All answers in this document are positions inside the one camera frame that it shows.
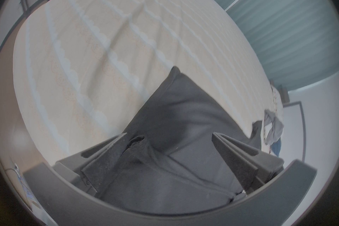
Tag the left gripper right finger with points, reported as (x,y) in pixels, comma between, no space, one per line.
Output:
(246,164)

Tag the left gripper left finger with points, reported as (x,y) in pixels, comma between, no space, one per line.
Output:
(87,166)

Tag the black T-shirt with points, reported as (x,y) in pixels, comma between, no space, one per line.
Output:
(180,119)

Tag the pile of clothes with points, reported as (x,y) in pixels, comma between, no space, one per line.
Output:
(275,127)

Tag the bed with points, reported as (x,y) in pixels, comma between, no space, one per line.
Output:
(79,47)

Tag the white printed pillow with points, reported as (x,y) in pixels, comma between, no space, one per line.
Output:
(277,100)

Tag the grey bedside table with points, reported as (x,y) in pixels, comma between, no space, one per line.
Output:
(284,93)

